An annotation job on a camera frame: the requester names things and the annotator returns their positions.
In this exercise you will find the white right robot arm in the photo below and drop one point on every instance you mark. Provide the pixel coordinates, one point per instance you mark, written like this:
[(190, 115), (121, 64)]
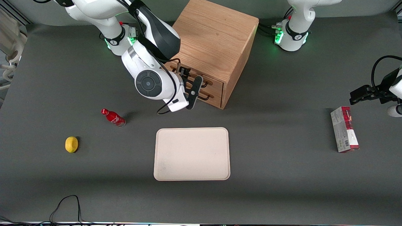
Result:
[(147, 83)]

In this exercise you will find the yellow lemon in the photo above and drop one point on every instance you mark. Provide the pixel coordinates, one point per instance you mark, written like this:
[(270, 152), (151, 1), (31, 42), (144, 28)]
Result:
[(71, 144)]

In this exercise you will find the oak wooden drawer cabinet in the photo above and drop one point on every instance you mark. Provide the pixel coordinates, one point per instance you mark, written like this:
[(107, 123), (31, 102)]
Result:
[(216, 31)]

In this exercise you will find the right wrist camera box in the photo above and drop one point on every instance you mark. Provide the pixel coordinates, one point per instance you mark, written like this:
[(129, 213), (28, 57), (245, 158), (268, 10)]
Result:
[(197, 83)]

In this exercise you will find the beige rectangular tray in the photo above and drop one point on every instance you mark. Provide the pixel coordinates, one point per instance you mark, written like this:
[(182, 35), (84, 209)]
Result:
[(192, 154)]

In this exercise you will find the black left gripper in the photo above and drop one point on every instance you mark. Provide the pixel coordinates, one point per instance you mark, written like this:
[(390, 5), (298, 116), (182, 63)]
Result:
[(383, 90)]

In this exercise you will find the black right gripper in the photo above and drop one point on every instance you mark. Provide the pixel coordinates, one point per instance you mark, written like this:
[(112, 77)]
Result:
[(183, 73)]

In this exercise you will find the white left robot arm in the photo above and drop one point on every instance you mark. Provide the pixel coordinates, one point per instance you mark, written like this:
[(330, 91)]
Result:
[(298, 18)]

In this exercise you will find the white background fixture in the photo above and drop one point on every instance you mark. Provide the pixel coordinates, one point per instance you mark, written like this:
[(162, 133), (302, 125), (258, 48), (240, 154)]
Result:
[(15, 47)]

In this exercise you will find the aluminium frame rail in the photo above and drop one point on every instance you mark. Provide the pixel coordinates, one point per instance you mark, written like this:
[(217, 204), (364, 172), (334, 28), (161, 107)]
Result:
[(19, 15), (399, 12)]

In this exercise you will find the red cola bottle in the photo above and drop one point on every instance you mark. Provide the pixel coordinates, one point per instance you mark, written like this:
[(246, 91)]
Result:
[(113, 118)]

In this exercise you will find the grey and red carton box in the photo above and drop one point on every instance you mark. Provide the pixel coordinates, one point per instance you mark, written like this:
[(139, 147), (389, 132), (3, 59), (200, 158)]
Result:
[(344, 131)]

